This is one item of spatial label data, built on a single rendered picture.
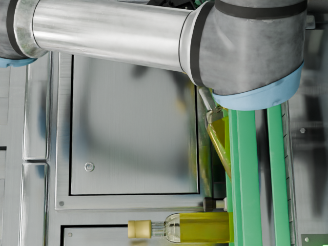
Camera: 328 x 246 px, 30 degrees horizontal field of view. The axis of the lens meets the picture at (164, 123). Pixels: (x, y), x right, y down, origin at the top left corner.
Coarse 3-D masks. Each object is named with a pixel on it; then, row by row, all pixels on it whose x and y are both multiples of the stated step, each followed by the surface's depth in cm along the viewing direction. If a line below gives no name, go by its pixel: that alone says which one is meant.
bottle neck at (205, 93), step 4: (200, 88) 123; (204, 88) 122; (208, 88) 122; (212, 88) 123; (200, 92) 123; (204, 92) 122; (208, 92) 122; (200, 96) 123; (204, 96) 122; (208, 96) 122; (212, 96) 122; (204, 100) 122; (208, 100) 122; (212, 100) 122; (204, 104) 123; (208, 104) 122; (212, 104) 122; (216, 104) 122; (208, 108) 122
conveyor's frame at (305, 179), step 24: (312, 48) 111; (312, 72) 110; (312, 96) 108; (288, 120) 107; (312, 120) 107; (288, 144) 107; (312, 144) 106; (312, 168) 105; (312, 192) 104; (312, 216) 103
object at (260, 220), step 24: (240, 120) 109; (264, 120) 109; (240, 144) 107; (264, 144) 108; (240, 168) 106; (264, 168) 107; (264, 192) 106; (264, 216) 105; (288, 216) 105; (264, 240) 104; (288, 240) 103
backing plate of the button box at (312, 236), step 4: (304, 236) 102; (308, 236) 102; (312, 236) 102; (316, 236) 102; (320, 236) 102; (324, 236) 102; (304, 240) 102; (308, 240) 101; (312, 240) 102; (316, 240) 102; (320, 240) 102; (324, 240) 102; (304, 244) 101; (308, 244) 102; (312, 244) 102; (316, 244) 102; (320, 244) 102; (324, 244) 102
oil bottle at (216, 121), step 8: (208, 112) 121; (216, 112) 120; (224, 112) 120; (208, 120) 120; (216, 120) 119; (224, 120) 119; (208, 128) 121; (216, 128) 119; (224, 128) 119; (216, 136) 119; (224, 136) 119; (216, 144) 120; (224, 144) 118; (224, 152) 118; (224, 160) 119
